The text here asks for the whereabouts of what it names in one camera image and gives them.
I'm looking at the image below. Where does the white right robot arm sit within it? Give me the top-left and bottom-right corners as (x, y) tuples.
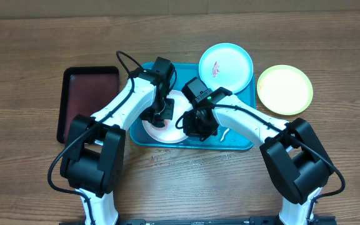
(182, 91), (336, 224)

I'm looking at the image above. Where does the dark red tray black rim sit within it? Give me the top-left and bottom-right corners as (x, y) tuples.
(56, 66), (120, 144)

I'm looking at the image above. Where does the teal plastic tray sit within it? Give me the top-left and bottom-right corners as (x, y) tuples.
(129, 63), (253, 151)

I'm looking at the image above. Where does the yellow-green plate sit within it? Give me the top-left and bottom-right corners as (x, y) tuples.
(257, 65), (313, 116)

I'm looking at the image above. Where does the pink plate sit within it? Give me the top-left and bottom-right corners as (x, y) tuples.
(142, 90), (193, 144)

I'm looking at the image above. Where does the light blue plate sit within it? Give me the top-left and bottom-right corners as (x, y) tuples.
(199, 43), (253, 94)

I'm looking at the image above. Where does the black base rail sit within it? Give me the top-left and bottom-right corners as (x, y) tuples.
(59, 215), (337, 225)

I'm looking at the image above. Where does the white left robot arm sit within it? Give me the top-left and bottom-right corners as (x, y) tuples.
(54, 76), (177, 224)

